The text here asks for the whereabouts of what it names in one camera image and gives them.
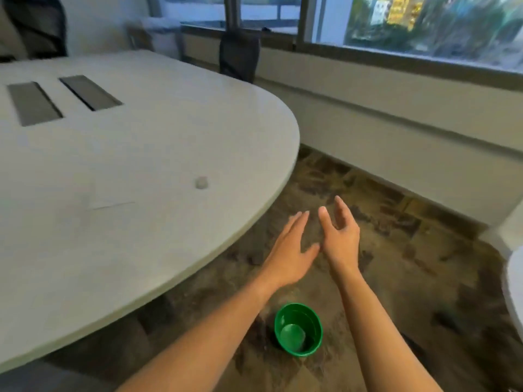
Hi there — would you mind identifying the person's left hand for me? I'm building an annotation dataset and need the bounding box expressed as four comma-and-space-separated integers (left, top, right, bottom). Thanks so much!
261, 211, 321, 288

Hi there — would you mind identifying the person's right hand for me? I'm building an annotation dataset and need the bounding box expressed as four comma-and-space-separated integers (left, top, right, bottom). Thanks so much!
318, 196, 361, 281

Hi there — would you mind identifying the person's left forearm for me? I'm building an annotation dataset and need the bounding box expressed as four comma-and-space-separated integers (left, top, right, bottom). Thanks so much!
116, 268, 287, 392

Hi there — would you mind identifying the person's right forearm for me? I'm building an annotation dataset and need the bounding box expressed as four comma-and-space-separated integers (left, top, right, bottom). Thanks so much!
330, 268, 444, 392

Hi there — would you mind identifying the green plastic cup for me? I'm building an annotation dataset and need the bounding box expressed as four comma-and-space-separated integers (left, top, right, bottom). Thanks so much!
274, 303, 324, 357

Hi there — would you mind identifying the white oval table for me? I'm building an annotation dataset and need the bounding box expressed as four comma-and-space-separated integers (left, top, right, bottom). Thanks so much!
0, 50, 301, 374

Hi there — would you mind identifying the white chair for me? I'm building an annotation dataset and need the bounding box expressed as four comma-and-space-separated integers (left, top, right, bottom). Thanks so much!
502, 246, 523, 356

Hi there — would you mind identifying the black mesh office chair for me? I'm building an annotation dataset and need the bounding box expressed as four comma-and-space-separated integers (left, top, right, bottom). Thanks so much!
0, 0, 68, 63

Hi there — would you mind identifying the window with dark frame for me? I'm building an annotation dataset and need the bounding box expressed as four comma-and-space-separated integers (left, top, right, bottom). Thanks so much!
147, 0, 523, 92

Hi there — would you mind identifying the grey table cable hatch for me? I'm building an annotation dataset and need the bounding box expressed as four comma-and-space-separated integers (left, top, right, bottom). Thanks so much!
7, 81, 64, 127
59, 75, 123, 112

